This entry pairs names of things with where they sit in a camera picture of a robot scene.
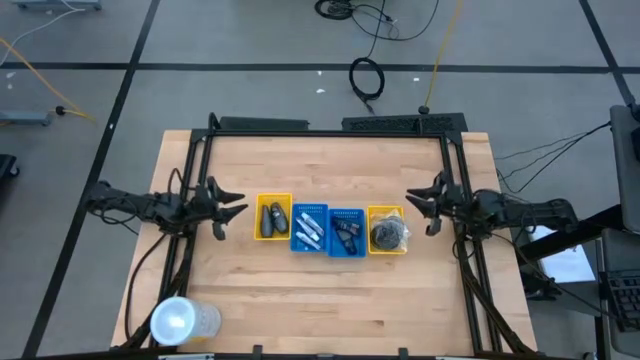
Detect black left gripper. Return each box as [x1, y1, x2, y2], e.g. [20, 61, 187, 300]
[189, 175, 250, 241]

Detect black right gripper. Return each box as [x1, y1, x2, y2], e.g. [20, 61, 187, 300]
[405, 172, 474, 237]

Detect bagged black mesh sponge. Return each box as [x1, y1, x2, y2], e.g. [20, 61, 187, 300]
[370, 209, 412, 249]

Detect bagged black cables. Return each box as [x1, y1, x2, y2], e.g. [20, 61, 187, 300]
[372, 214, 407, 253]

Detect yellow plastic basket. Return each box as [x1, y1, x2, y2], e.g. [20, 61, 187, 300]
[367, 204, 407, 256]
[253, 192, 294, 242]

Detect blue plastic basket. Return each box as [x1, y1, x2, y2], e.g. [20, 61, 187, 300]
[328, 207, 368, 259]
[290, 202, 330, 254]

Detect black vented box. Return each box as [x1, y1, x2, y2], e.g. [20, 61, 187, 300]
[341, 113, 469, 134]

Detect black flat box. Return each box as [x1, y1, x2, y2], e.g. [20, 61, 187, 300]
[218, 115, 310, 132]

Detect white panel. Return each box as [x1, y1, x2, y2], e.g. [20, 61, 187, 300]
[526, 223, 597, 285]

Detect black stand beam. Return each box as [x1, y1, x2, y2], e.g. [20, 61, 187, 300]
[517, 202, 626, 264]

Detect grey desk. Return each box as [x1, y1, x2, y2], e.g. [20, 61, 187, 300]
[597, 227, 640, 359]

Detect grey cart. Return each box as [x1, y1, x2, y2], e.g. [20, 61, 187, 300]
[608, 103, 640, 236]

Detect grey stand base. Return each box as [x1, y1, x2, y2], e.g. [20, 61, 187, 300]
[0, 110, 52, 127]

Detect black keyboard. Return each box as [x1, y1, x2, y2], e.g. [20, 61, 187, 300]
[604, 269, 640, 334]

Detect black caster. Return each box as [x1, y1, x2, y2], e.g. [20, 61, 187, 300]
[0, 153, 21, 180]

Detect grey cart base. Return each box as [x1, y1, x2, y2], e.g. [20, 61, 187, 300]
[9, 0, 103, 11]

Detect black table frame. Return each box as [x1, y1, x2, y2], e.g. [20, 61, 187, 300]
[119, 112, 539, 360]

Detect yellow hanging cable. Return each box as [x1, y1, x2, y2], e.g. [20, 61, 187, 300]
[422, 0, 465, 115]

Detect coiled black floor cable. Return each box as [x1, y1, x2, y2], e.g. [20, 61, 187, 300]
[348, 56, 387, 115]

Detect yellow floor cable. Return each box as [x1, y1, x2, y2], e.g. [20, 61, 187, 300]
[0, 37, 94, 121]

